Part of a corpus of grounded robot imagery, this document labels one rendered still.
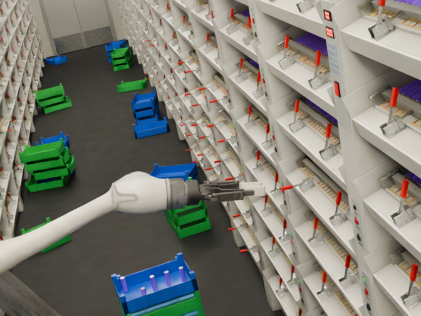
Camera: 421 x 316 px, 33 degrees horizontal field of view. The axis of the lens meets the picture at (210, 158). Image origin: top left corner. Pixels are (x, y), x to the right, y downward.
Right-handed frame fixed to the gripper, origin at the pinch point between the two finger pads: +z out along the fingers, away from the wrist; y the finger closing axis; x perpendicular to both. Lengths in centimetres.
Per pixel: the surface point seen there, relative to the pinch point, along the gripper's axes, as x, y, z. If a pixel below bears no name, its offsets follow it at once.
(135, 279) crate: -63, -70, -30
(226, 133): -20, -128, 20
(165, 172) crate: -89, -276, 10
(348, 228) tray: -0.3, 31.7, 17.5
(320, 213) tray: -1.7, 17.4, 15.1
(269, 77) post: 30.2, -15.9, 8.5
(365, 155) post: 27, 54, 11
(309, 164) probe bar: 3.9, -8.3, 20.1
